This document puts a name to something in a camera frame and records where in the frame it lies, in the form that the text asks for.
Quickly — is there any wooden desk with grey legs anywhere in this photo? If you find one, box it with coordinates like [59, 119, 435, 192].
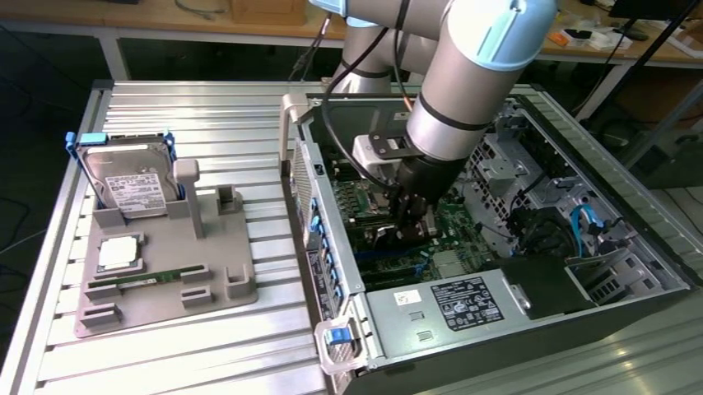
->
[0, 0, 348, 80]

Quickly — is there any green RAM stick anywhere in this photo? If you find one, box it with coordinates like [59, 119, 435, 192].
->
[91, 265, 204, 288]

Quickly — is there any wooden desk with clutter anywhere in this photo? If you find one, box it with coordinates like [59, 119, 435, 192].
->
[535, 0, 703, 121]

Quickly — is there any metal disk bay cage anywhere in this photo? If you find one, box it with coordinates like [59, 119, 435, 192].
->
[466, 131, 551, 219]

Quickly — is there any black slanted pole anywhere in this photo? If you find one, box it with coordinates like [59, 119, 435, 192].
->
[570, 0, 694, 121]

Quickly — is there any grey power supply unit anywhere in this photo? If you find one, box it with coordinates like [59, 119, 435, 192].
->
[364, 269, 535, 359]

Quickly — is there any open black PC case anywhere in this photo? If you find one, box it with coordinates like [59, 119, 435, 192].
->
[277, 92, 703, 395]

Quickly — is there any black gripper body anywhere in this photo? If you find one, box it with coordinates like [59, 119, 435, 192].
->
[392, 155, 470, 206]

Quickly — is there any hard disk with blue bracket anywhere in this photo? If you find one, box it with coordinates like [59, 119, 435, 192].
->
[65, 130, 180, 219]

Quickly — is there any silver CPU chip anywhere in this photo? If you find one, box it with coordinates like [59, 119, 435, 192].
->
[96, 237, 145, 272]

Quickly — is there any thick black wrist cable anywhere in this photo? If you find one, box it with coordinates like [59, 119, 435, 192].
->
[320, 0, 412, 193]

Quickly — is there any blue wire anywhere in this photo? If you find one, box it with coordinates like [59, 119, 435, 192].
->
[568, 204, 606, 258]

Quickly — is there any grey parts rack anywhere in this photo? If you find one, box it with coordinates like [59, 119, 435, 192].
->
[73, 158, 259, 338]

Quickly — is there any brown cardboard box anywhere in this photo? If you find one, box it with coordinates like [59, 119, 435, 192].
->
[228, 0, 307, 24]

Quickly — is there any grey case corner bracket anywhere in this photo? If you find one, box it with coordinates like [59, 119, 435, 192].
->
[313, 316, 367, 374]
[279, 92, 324, 124]

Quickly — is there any grey thin cable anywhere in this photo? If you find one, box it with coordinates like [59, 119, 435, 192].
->
[173, 0, 227, 21]

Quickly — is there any black fan shroud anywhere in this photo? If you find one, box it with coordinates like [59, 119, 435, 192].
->
[486, 254, 600, 320]

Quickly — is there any black graphics card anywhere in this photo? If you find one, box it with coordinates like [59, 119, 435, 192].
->
[359, 220, 440, 258]

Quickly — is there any CPU socket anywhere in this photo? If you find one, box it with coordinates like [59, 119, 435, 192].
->
[364, 184, 395, 215]

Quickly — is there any green motherboard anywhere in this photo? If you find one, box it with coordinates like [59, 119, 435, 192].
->
[323, 158, 500, 289]

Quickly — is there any silver chipset heat sink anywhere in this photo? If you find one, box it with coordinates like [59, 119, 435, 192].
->
[432, 251, 468, 281]

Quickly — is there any black cable with metal plug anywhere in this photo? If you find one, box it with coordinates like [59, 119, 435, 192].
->
[289, 12, 337, 80]

